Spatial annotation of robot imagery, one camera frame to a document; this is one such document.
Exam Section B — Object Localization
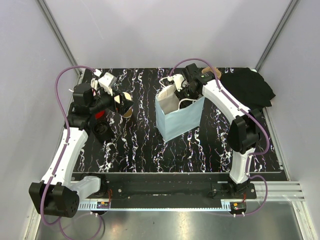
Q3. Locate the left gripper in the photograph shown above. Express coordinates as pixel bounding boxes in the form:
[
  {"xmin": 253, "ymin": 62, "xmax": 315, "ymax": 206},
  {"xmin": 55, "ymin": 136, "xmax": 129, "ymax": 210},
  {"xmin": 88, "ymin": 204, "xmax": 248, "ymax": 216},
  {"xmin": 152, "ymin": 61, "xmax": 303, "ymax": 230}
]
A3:
[{"xmin": 89, "ymin": 86, "xmax": 134, "ymax": 115}]

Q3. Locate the stack of paper cups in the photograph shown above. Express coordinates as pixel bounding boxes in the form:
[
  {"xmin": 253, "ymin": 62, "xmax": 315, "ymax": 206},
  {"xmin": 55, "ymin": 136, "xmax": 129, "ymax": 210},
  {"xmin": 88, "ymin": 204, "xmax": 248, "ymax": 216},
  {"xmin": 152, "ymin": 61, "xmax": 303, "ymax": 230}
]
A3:
[{"xmin": 123, "ymin": 92, "xmax": 133, "ymax": 118}]

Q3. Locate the light blue paper bag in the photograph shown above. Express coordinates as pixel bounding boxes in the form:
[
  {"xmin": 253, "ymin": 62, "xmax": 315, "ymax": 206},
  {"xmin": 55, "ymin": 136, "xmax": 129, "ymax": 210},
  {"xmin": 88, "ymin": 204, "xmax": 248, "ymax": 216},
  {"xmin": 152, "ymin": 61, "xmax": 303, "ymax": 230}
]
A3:
[{"xmin": 155, "ymin": 84, "xmax": 205, "ymax": 142}]

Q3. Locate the stack of pulp cup carriers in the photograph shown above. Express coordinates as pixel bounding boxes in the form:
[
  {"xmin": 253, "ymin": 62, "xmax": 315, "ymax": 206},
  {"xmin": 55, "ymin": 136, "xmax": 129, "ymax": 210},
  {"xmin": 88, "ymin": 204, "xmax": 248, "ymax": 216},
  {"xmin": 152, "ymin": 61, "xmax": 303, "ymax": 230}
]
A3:
[{"xmin": 201, "ymin": 66, "xmax": 222, "ymax": 79}]

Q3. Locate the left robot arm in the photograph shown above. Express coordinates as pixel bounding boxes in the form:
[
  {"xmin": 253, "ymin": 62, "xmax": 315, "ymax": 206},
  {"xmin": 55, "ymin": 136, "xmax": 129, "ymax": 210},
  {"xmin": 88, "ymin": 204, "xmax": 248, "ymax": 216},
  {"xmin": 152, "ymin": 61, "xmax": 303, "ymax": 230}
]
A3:
[{"xmin": 28, "ymin": 83, "xmax": 134, "ymax": 218}]

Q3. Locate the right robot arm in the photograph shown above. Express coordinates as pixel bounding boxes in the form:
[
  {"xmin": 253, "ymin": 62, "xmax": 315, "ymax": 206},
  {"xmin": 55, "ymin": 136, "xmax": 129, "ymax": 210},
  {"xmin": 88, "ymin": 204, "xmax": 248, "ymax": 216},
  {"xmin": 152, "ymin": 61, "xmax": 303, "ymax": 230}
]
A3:
[{"xmin": 176, "ymin": 63, "xmax": 267, "ymax": 199}]

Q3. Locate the red cup with stirrers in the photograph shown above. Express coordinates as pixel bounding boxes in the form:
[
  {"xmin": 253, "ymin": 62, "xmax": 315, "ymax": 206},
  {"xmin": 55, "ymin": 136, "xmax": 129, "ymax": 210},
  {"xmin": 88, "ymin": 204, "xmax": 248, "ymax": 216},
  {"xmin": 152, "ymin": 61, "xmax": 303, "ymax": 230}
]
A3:
[{"xmin": 67, "ymin": 78, "xmax": 107, "ymax": 120}]

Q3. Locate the stack of black lids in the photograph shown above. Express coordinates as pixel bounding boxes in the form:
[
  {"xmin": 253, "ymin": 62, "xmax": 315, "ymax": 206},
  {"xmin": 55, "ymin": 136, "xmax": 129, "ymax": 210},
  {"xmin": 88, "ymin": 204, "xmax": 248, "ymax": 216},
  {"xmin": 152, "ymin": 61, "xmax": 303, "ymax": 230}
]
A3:
[{"xmin": 92, "ymin": 120, "xmax": 115, "ymax": 144}]

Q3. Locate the black cloth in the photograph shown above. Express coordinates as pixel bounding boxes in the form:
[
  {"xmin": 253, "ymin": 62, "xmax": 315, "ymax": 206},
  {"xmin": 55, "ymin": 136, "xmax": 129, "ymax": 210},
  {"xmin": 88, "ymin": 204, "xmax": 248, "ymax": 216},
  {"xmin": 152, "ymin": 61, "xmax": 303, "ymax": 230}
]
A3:
[{"xmin": 220, "ymin": 68, "xmax": 276, "ymax": 110}]

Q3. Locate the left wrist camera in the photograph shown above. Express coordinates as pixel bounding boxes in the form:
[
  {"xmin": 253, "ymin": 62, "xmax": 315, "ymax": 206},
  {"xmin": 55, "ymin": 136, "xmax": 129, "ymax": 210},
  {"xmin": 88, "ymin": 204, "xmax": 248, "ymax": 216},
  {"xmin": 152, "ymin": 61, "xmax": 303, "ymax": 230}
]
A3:
[{"xmin": 95, "ymin": 72, "xmax": 117, "ymax": 96}]

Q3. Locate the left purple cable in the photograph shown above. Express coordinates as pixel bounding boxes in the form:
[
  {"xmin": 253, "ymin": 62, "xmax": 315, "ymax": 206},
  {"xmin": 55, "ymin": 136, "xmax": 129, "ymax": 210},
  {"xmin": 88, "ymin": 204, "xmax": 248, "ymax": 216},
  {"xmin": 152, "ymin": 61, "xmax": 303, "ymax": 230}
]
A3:
[{"xmin": 39, "ymin": 65, "xmax": 106, "ymax": 240}]

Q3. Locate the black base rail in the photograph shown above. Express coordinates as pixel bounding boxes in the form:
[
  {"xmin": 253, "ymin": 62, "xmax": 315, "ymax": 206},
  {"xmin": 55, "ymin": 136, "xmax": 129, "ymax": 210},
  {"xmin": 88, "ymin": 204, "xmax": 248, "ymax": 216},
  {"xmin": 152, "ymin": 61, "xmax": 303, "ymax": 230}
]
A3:
[{"xmin": 94, "ymin": 172, "xmax": 257, "ymax": 211}]

